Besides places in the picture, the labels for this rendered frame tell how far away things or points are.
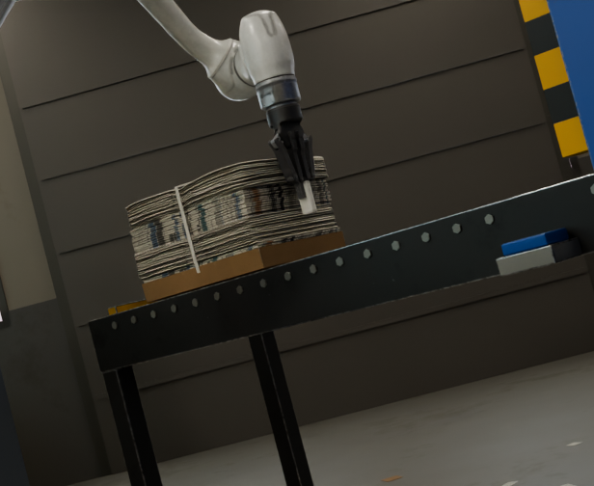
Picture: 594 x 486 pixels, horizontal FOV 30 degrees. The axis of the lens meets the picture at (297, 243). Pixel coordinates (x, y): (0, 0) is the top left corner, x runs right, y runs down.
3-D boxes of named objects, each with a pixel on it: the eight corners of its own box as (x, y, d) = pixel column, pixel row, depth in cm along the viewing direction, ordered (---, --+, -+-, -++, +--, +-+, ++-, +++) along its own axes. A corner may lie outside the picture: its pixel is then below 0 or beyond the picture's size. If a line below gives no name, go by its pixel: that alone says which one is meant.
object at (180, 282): (146, 303, 254) (141, 284, 254) (230, 283, 276) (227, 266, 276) (193, 288, 244) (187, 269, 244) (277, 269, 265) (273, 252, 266)
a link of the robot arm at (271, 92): (246, 88, 240) (253, 115, 240) (277, 74, 234) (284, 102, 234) (273, 88, 247) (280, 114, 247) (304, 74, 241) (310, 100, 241)
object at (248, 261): (210, 283, 240) (205, 263, 240) (296, 263, 262) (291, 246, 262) (263, 267, 229) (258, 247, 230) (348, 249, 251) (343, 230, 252)
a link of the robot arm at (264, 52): (306, 69, 238) (283, 87, 250) (287, 0, 239) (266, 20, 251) (260, 78, 234) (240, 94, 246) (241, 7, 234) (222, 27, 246)
